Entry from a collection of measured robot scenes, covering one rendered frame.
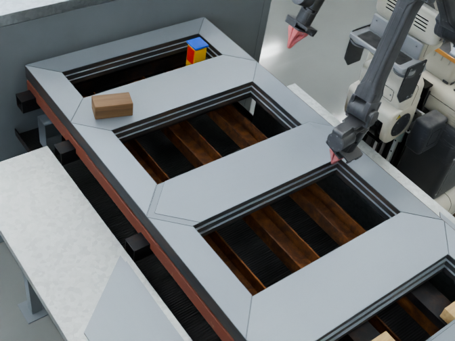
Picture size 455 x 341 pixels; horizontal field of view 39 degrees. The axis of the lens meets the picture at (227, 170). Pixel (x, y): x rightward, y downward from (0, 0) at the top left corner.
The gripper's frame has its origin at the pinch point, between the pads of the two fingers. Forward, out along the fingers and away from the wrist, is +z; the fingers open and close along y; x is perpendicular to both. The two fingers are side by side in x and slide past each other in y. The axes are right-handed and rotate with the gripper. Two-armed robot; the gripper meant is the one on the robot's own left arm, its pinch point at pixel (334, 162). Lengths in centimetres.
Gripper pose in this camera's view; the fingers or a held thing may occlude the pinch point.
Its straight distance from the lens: 200.5
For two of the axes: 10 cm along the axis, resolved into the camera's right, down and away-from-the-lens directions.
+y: 5.4, 7.7, -3.5
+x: 8.0, -3.5, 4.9
